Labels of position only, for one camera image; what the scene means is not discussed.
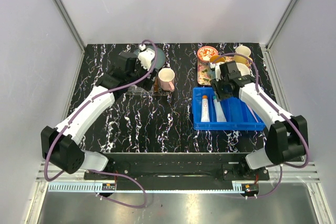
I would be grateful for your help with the pink ceramic mug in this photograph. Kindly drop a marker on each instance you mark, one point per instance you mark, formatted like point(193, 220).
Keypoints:
point(166, 79)

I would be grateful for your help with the teal ceramic plate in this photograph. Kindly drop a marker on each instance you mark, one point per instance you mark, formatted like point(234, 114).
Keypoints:
point(160, 56)

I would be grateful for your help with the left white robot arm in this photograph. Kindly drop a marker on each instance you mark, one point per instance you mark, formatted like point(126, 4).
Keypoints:
point(60, 144)

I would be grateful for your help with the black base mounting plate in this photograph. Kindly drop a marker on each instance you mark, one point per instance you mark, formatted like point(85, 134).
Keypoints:
point(182, 171)

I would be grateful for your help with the white cream mug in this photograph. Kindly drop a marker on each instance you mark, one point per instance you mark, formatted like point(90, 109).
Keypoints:
point(244, 70)

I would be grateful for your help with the blue plastic bin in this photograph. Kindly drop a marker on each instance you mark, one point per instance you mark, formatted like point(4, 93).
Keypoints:
point(236, 112)

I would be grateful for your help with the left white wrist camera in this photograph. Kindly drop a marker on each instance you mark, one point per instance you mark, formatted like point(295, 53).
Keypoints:
point(146, 55)

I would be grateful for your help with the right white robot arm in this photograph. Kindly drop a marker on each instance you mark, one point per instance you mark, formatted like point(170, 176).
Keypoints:
point(287, 135)

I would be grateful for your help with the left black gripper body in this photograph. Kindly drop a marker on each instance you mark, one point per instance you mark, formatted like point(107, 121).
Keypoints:
point(145, 84)

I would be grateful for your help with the teal cap toothpaste tube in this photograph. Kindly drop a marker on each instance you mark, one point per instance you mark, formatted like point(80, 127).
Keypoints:
point(220, 116)

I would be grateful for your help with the floral serving tray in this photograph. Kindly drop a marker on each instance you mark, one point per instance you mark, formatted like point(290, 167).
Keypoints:
point(204, 73)

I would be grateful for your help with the aluminium rail frame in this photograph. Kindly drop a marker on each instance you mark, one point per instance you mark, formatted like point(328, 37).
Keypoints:
point(163, 124)

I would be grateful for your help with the red patterned small bowl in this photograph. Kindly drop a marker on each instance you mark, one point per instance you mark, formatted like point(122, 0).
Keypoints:
point(205, 53)

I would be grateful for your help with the orange cap toothpaste tube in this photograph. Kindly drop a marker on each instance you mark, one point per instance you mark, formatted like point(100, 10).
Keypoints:
point(205, 109)

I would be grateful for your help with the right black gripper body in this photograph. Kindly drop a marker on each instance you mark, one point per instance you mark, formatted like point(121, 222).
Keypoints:
point(221, 88)

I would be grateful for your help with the pink toothbrush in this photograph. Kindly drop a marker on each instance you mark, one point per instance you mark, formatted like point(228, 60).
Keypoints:
point(252, 112)

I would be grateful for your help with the yellow mug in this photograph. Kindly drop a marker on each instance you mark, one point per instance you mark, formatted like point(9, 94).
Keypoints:
point(242, 50)

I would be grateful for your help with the blue mug orange interior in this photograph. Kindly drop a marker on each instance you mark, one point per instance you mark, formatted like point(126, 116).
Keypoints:
point(216, 60)

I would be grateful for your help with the clear acrylic tray wooden handles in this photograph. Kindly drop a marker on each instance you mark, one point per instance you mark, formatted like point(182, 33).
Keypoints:
point(134, 90)

